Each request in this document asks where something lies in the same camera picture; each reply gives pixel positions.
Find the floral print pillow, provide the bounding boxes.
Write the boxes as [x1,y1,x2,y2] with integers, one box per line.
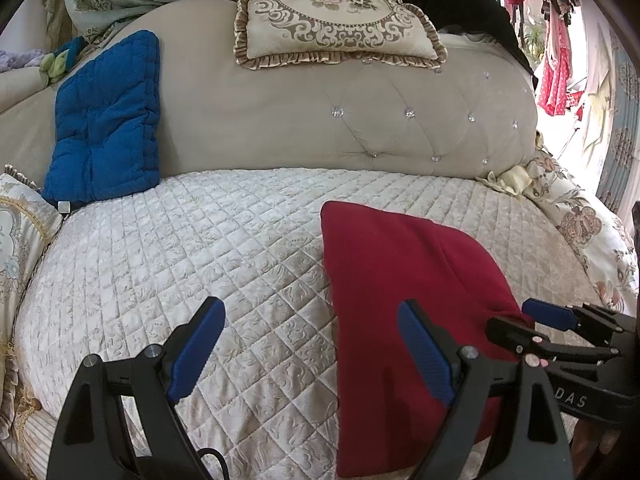
[520,156,640,311]

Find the blue patterned curtain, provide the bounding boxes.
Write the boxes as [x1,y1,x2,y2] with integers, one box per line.
[595,25,640,216]

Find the pale hanging cloth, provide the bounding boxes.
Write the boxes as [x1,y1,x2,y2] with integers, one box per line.
[582,35,615,161]

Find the green fabric flower toy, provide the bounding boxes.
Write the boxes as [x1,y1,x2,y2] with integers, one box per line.
[39,36,86,78]

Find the blue quilted cushion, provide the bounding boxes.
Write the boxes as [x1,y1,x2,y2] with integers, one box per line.
[41,29,162,207]

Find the gold fringed ornate pillow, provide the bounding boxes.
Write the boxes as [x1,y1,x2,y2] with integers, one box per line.
[0,165,65,480]

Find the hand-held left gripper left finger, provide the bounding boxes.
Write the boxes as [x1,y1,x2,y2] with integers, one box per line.
[45,296,227,480]

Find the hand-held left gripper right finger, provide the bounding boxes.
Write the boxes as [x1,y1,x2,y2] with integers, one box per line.
[397,299,576,480]

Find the red hanging dress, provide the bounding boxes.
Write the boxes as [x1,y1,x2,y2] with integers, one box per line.
[537,15,573,118]

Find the beige tufted headboard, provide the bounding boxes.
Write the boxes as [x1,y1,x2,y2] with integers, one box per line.
[0,0,540,196]

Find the green potted plant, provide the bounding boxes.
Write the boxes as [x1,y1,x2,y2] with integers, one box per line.
[525,25,546,61]

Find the black cloth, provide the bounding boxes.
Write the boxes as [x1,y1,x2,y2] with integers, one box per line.
[400,0,536,73]

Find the black cable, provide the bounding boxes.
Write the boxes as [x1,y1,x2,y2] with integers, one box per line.
[197,452,228,480]

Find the cream quilted bedspread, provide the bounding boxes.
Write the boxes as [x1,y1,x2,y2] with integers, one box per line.
[12,167,601,480]

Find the cream ruffled cloth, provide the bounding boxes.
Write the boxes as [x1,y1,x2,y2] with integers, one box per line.
[475,165,536,196]

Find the lavender cloth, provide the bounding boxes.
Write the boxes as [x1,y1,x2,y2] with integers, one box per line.
[0,49,48,73]

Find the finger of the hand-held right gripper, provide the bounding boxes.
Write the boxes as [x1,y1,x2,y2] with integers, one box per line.
[486,316,617,362]
[522,298,640,347]

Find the ornate ruffled beige pillow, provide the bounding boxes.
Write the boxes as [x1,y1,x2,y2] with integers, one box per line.
[233,0,448,71]

